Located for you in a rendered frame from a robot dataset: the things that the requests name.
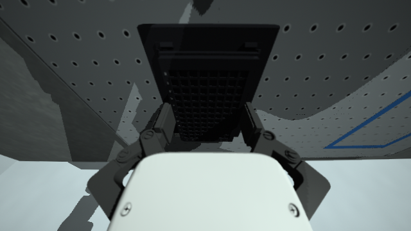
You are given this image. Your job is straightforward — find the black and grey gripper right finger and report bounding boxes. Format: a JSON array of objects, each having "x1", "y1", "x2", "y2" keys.
[{"x1": 239, "y1": 102, "x2": 331, "y2": 221}]

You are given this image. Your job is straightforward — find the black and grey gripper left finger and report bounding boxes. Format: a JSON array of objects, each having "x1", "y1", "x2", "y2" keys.
[{"x1": 87, "y1": 101, "x2": 176, "y2": 221}]

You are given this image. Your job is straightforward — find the light grey perforated base plate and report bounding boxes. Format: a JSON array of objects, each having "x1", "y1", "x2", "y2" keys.
[{"x1": 0, "y1": 0, "x2": 411, "y2": 158}]

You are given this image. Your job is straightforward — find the black well plate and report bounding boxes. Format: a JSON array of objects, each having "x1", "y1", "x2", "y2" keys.
[{"x1": 158, "y1": 51, "x2": 260, "y2": 142}]

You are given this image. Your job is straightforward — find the blue taped rectangle outline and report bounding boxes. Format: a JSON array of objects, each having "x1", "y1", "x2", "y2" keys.
[{"x1": 323, "y1": 91, "x2": 411, "y2": 149}]

